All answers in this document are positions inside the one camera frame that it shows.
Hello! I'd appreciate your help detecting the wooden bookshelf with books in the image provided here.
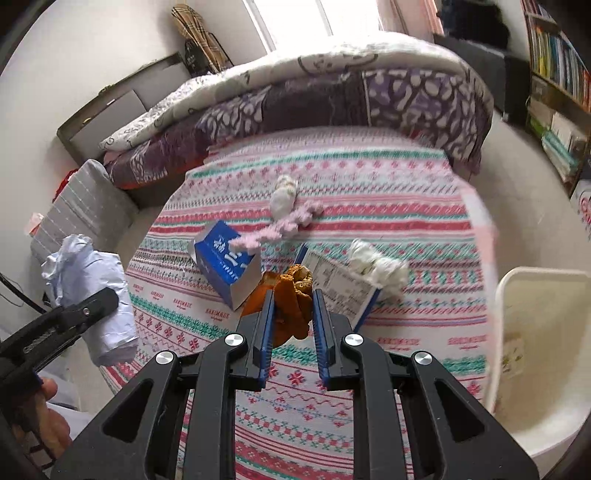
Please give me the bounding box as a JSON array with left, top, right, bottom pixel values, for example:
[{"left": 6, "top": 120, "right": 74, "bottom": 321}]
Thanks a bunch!
[{"left": 521, "top": 0, "right": 590, "bottom": 195}]

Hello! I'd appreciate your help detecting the white paper bag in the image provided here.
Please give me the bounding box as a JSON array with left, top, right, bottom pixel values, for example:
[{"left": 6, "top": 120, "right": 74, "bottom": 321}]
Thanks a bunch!
[{"left": 40, "top": 233, "right": 139, "bottom": 368}]

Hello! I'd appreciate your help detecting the plaid folded item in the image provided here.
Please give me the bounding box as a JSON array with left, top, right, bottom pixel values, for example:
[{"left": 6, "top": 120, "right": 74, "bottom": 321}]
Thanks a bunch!
[{"left": 171, "top": 4, "right": 233, "bottom": 76}]

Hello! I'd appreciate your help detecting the grey bed headboard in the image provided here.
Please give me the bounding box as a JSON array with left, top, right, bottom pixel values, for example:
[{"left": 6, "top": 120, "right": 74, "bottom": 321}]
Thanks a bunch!
[{"left": 56, "top": 53, "right": 190, "bottom": 165}]

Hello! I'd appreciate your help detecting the light curtain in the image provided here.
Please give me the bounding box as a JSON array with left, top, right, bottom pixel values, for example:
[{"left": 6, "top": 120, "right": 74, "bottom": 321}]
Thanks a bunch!
[{"left": 377, "top": 0, "right": 444, "bottom": 42}]

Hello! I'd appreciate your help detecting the window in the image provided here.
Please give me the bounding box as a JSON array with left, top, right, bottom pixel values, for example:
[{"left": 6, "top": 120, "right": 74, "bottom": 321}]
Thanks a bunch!
[{"left": 245, "top": 0, "right": 381, "bottom": 50}]

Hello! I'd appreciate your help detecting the orange snack wrapper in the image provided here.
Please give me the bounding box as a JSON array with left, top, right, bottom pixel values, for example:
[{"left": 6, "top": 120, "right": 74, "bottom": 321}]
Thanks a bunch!
[{"left": 242, "top": 264, "right": 314, "bottom": 347}]

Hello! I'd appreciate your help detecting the white plastic trash bin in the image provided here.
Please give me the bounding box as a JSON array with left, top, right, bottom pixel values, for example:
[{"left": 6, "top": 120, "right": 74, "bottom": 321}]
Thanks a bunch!
[{"left": 486, "top": 267, "right": 590, "bottom": 474}]

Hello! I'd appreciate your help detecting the person's left hand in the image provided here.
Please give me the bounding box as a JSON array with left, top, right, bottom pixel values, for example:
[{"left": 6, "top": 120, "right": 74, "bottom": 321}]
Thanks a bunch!
[{"left": 20, "top": 377, "right": 72, "bottom": 458}]

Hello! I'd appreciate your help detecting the blue snowflake carton box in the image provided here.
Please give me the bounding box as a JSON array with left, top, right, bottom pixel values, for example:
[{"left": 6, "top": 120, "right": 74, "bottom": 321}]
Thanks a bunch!
[{"left": 188, "top": 220, "right": 262, "bottom": 311}]

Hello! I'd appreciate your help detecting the grey striped cushion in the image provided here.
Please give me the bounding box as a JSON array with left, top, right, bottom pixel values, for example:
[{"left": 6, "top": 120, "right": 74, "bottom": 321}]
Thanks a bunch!
[{"left": 31, "top": 159, "right": 138, "bottom": 263}]

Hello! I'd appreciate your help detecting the black clothes pile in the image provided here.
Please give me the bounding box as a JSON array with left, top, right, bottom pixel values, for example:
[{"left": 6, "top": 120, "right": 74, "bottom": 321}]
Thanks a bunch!
[{"left": 438, "top": 0, "right": 510, "bottom": 49}]

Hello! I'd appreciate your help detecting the pink knitted cloth strip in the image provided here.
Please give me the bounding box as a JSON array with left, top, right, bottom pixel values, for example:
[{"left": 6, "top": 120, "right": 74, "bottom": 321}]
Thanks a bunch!
[{"left": 228, "top": 201, "right": 325, "bottom": 255}]

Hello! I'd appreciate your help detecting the blue carton with label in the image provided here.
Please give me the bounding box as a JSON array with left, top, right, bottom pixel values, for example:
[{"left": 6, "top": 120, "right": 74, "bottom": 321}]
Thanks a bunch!
[{"left": 295, "top": 244, "right": 381, "bottom": 332}]

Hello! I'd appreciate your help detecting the black storage bench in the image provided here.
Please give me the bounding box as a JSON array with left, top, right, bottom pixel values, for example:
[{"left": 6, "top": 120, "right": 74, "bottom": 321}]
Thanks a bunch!
[{"left": 434, "top": 34, "right": 531, "bottom": 126}]

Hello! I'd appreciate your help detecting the small white tissue ball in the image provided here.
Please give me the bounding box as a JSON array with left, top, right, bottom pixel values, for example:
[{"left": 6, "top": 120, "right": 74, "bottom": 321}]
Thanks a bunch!
[{"left": 270, "top": 175, "right": 298, "bottom": 221}]

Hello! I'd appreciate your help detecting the patterned striped tablecloth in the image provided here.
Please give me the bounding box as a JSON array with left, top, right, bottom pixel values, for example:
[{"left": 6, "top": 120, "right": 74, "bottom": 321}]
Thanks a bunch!
[{"left": 98, "top": 126, "right": 500, "bottom": 480}]

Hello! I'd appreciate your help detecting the purple white bed quilt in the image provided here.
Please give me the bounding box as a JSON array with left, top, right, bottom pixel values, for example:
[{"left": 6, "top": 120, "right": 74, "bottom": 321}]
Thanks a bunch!
[{"left": 100, "top": 32, "right": 494, "bottom": 190}]

